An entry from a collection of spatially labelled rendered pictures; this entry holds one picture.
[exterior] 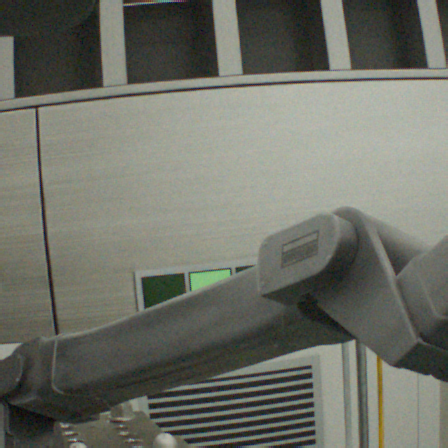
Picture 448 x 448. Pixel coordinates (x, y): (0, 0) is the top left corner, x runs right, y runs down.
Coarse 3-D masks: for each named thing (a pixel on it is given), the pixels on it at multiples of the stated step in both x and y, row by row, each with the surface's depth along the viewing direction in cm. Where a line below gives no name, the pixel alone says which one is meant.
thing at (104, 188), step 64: (0, 128) 151; (64, 128) 153; (128, 128) 155; (192, 128) 157; (256, 128) 158; (320, 128) 160; (384, 128) 163; (0, 192) 151; (64, 192) 153; (128, 192) 155; (192, 192) 157; (256, 192) 159; (320, 192) 161; (384, 192) 163; (0, 256) 151; (64, 256) 153; (128, 256) 155; (192, 256) 157; (256, 256) 159; (0, 320) 151; (64, 320) 153
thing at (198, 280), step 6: (222, 270) 157; (228, 270) 157; (192, 276) 156; (198, 276) 157; (204, 276) 157; (210, 276) 157; (216, 276) 157; (222, 276) 157; (228, 276) 157; (192, 282) 156; (198, 282) 157; (204, 282) 157; (210, 282) 157; (192, 288) 156
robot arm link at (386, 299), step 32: (352, 224) 72; (384, 224) 72; (384, 256) 69; (416, 256) 67; (352, 288) 70; (384, 288) 68; (416, 288) 66; (352, 320) 69; (384, 320) 67; (416, 320) 65; (384, 352) 66; (416, 352) 64
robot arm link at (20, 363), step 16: (0, 368) 101; (16, 368) 99; (0, 384) 100; (16, 384) 98; (0, 400) 101; (16, 416) 101; (32, 416) 102; (48, 416) 104; (0, 432) 102; (16, 432) 100; (32, 432) 102; (48, 432) 103
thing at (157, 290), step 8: (144, 280) 155; (152, 280) 155; (160, 280) 155; (168, 280) 156; (176, 280) 156; (144, 288) 155; (152, 288) 155; (160, 288) 155; (168, 288) 156; (176, 288) 156; (152, 296) 155; (160, 296) 156; (168, 296) 156; (176, 296) 156; (152, 304) 155
